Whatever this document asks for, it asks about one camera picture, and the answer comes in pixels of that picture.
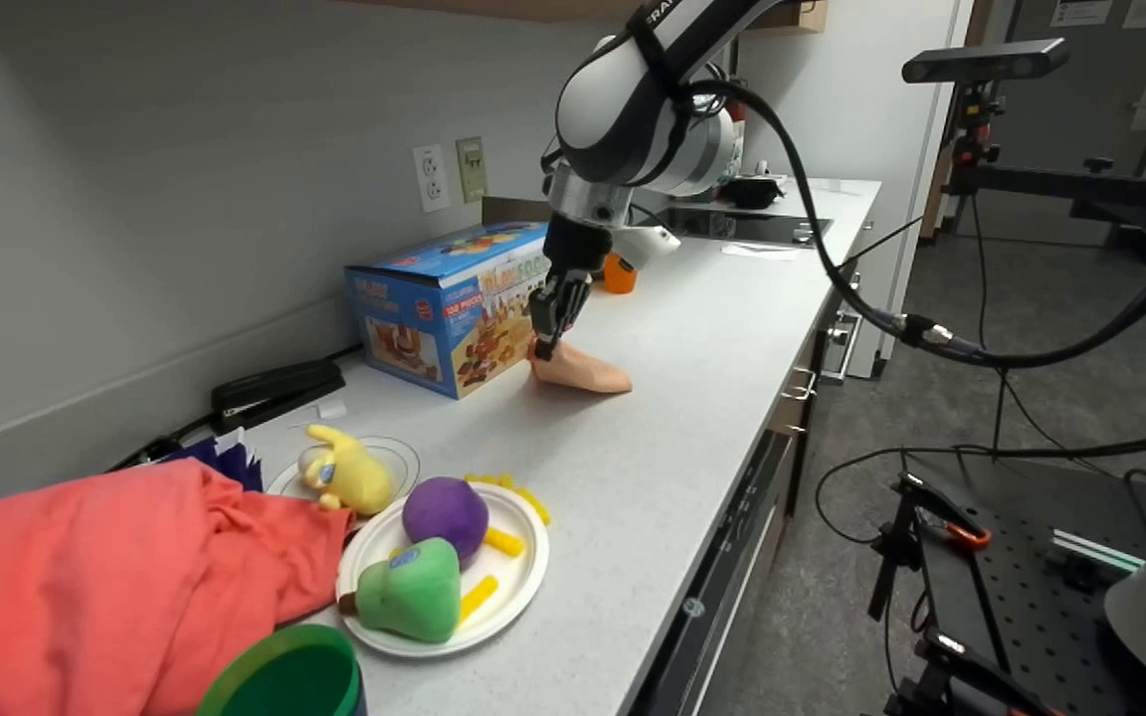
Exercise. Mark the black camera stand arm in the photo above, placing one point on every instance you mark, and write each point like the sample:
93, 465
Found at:
1090, 192

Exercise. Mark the black stereo camera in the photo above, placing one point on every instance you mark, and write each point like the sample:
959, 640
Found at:
994, 58

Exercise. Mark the black object on cooktop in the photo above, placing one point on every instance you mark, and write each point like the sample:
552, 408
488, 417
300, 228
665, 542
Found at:
748, 192

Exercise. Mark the white wall outlet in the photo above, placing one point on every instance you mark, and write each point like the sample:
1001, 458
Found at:
432, 176

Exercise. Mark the white round plate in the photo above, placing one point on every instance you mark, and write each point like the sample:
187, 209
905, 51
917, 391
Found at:
513, 583

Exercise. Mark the coral red cloth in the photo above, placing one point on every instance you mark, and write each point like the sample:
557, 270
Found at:
109, 583

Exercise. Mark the black tripod with clamp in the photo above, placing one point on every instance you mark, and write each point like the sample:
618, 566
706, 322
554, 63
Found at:
926, 510

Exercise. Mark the black stapler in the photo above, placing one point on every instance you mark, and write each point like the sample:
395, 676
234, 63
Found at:
277, 387

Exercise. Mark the dark blue cloth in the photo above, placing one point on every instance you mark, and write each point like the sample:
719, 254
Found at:
230, 464

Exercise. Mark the green plush pear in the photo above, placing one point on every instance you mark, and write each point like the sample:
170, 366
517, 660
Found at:
410, 595

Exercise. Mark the green bowl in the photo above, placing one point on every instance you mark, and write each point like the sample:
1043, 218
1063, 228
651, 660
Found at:
288, 676

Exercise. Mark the colourful play food box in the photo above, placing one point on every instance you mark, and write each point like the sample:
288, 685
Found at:
458, 310

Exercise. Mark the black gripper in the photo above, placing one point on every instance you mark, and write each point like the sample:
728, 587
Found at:
564, 290

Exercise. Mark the greenish wall switch plate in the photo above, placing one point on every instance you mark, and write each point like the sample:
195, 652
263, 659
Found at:
470, 168

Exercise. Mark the black cooktop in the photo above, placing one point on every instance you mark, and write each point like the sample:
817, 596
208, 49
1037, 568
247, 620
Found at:
744, 228

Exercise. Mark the counter cabinet with drawers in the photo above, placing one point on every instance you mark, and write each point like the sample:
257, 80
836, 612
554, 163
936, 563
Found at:
719, 611

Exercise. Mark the yellow plush toy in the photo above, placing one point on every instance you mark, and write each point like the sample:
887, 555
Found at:
357, 476

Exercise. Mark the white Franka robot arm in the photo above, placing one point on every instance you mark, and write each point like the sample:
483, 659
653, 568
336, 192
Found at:
637, 111

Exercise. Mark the white flat wrist bracket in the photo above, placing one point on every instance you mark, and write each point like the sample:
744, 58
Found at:
651, 238

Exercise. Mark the yellow toy fry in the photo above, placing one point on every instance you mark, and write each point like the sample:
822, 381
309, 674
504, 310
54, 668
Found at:
479, 596
504, 542

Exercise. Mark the orange cup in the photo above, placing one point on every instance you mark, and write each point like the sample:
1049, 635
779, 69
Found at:
618, 274

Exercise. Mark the peach towel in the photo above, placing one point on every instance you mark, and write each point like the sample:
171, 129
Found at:
585, 375

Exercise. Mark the black perforated table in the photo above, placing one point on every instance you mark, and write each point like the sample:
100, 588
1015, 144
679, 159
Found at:
1037, 611

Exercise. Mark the small clear plate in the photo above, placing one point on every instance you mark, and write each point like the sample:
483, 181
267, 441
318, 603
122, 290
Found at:
401, 458

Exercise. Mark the purple plush ball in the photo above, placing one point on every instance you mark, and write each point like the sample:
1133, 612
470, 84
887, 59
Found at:
442, 514

